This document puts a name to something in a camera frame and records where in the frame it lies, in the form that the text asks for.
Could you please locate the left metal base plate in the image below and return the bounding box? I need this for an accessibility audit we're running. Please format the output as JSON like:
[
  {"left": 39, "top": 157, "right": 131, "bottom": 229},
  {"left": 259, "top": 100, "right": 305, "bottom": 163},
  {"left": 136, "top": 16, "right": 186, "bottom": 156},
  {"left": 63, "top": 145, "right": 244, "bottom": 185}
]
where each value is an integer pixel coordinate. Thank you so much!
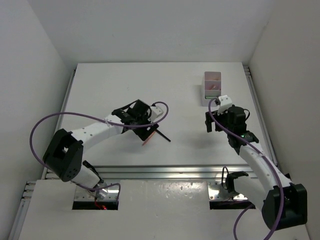
[{"left": 74, "top": 182, "right": 121, "bottom": 203}]

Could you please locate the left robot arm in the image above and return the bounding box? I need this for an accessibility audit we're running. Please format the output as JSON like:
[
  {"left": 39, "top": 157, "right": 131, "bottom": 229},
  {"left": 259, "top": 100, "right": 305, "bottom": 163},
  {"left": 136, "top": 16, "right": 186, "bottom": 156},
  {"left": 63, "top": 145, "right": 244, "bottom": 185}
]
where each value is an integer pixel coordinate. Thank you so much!
[{"left": 42, "top": 100, "right": 164, "bottom": 189}]

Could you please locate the green tube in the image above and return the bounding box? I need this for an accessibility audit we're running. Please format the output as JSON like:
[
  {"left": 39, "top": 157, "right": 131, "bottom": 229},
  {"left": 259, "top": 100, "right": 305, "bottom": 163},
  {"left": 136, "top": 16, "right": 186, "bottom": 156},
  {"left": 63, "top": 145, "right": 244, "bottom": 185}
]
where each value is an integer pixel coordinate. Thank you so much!
[{"left": 204, "top": 95, "right": 219, "bottom": 99}]

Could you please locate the aluminium front rail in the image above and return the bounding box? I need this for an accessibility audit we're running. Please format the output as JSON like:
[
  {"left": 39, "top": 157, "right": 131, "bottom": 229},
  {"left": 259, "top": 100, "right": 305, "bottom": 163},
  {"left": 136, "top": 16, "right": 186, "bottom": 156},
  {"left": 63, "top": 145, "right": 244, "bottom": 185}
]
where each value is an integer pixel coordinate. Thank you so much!
[{"left": 94, "top": 164, "right": 256, "bottom": 180}]

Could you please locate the rose gold brush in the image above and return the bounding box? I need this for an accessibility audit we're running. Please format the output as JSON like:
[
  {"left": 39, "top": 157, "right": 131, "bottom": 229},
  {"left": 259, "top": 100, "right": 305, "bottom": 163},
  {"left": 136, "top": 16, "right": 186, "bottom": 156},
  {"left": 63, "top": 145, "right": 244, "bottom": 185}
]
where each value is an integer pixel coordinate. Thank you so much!
[{"left": 142, "top": 132, "right": 155, "bottom": 146}]

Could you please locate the metal base plate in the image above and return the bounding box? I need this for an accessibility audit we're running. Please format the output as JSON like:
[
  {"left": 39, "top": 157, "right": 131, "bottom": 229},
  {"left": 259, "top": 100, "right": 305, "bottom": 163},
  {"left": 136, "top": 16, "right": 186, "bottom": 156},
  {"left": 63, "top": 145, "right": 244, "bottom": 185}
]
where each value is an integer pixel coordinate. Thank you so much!
[
  {"left": 207, "top": 180, "right": 248, "bottom": 202},
  {"left": 74, "top": 182, "right": 121, "bottom": 203}
]

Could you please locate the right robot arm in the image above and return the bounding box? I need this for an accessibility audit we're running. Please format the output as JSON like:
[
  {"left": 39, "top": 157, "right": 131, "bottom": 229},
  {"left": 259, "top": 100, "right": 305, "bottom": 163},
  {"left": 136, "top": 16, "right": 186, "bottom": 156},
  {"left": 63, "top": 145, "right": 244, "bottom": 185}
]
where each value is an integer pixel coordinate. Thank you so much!
[{"left": 205, "top": 105, "right": 308, "bottom": 231}]

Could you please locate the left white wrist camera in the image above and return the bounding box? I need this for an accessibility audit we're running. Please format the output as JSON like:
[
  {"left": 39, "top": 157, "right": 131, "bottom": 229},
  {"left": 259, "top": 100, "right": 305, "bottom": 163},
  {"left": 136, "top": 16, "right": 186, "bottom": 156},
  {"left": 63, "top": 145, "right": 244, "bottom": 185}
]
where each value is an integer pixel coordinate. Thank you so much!
[{"left": 150, "top": 106, "right": 164, "bottom": 119}]

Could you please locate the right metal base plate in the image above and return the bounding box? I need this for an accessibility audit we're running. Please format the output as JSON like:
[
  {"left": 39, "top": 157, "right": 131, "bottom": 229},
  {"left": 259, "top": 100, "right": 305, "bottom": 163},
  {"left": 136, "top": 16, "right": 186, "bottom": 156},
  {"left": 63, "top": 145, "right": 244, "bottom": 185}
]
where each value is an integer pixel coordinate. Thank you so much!
[{"left": 207, "top": 180, "right": 248, "bottom": 202}]

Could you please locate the black powder brush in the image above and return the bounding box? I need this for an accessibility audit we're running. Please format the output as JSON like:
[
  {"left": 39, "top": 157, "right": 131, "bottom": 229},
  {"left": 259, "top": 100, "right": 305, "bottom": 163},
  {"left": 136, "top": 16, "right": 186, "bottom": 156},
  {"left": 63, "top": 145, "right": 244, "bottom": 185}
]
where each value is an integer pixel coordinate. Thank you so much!
[{"left": 155, "top": 129, "right": 171, "bottom": 143}]

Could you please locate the clear acrylic organizer box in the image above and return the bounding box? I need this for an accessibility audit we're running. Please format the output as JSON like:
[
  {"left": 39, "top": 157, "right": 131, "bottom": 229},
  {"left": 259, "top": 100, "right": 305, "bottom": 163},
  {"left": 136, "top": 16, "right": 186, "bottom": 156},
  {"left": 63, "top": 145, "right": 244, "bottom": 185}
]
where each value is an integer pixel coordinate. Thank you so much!
[{"left": 201, "top": 71, "right": 222, "bottom": 107}]

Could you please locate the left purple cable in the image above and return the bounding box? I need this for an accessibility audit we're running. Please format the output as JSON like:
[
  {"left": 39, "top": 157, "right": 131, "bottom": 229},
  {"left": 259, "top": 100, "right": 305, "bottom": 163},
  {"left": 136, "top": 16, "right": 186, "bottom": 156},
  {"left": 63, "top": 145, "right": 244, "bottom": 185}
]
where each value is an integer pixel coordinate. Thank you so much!
[{"left": 29, "top": 101, "right": 170, "bottom": 198}]

